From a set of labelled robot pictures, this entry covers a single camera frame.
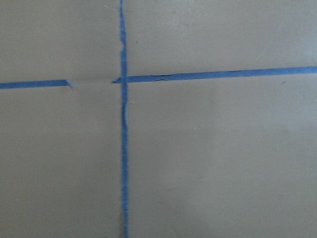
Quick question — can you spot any brown paper table cover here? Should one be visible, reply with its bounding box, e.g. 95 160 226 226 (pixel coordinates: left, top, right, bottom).
0 0 317 238

